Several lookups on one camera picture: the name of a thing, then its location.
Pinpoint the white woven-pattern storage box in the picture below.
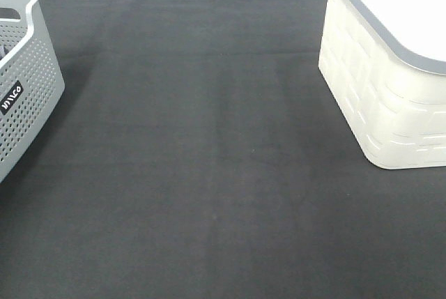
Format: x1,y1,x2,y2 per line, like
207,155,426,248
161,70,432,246
318,0,445,169

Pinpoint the grey perforated plastic basket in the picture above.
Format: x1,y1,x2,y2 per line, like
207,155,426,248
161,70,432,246
1,0,65,178

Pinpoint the black table cloth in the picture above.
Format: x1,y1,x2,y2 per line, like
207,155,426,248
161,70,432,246
1,0,445,298

